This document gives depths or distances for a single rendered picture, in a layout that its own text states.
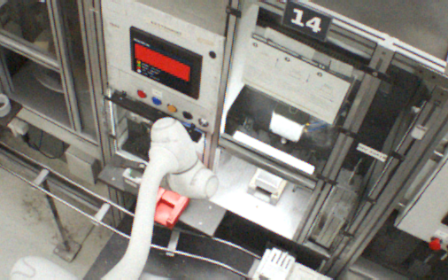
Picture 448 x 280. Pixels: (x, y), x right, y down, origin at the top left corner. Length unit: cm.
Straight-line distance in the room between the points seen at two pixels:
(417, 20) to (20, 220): 254
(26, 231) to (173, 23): 200
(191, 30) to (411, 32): 61
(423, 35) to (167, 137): 78
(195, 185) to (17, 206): 184
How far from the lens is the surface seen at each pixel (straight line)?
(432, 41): 150
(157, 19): 167
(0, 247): 334
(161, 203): 230
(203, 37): 161
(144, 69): 182
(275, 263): 222
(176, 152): 169
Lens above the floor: 295
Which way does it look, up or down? 55 degrees down
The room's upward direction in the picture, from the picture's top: 10 degrees clockwise
